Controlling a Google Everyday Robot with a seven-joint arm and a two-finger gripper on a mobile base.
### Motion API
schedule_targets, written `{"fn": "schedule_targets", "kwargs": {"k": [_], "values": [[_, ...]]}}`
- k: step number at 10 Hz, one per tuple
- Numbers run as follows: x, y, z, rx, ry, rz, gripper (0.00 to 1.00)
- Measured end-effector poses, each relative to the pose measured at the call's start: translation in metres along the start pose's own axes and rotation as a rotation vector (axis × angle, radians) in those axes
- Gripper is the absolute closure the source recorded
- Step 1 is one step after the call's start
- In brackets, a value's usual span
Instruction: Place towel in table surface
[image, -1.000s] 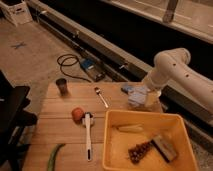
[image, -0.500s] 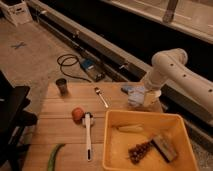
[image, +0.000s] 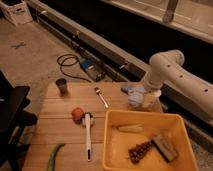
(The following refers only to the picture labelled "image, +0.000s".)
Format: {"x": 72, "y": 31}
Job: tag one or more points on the yellow plastic bin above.
{"x": 117, "y": 143}

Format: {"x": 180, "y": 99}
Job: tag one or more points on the orange ball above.
{"x": 77, "y": 114}

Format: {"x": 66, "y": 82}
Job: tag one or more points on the white cardboard box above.
{"x": 17, "y": 14}

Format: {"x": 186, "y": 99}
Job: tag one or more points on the rectangular sponge block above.
{"x": 164, "y": 147}

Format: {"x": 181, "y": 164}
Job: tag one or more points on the black chair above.
{"x": 13, "y": 120}

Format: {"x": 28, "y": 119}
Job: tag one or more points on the light blue towel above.
{"x": 135, "y": 94}

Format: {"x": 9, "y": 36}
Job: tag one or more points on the blue power box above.
{"x": 92, "y": 70}

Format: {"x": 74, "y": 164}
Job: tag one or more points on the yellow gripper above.
{"x": 150, "y": 99}

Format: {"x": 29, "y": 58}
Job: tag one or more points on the bunch of dark grapes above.
{"x": 139, "y": 151}

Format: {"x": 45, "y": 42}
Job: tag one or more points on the metal spoon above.
{"x": 98, "y": 92}

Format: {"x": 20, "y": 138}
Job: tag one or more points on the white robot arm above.
{"x": 168, "y": 66}

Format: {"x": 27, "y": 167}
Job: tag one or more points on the dark metal cup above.
{"x": 62, "y": 86}

